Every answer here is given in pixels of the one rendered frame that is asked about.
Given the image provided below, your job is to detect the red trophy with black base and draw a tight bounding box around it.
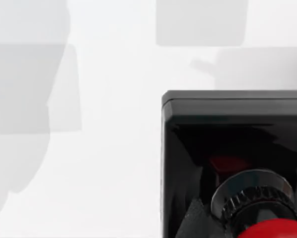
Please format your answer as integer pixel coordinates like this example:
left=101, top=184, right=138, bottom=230
left=160, top=90, right=297, bottom=238

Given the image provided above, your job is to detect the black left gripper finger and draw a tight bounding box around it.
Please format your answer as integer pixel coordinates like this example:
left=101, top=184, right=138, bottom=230
left=175, top=197, right=229, bottom=238

